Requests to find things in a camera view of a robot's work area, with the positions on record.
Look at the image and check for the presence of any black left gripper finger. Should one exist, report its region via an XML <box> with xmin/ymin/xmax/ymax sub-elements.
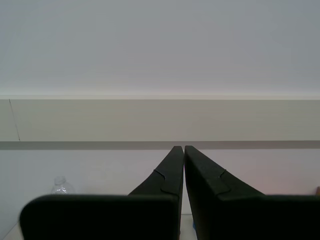
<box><xmin>19</xmin><ymin>145</ymin><xmax>185</xmax><ymax>240</ymax></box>
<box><xmin>184</xmin><ymin>145</ymin><xmax>320</xmax><ymax>240</ymax></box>

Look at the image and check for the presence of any clear plastic bottle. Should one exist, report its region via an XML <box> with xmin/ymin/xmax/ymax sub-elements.
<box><xmin>51</xmin><ymin>175</ymin><xmax>76</xmax><ymax>196</ymax></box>

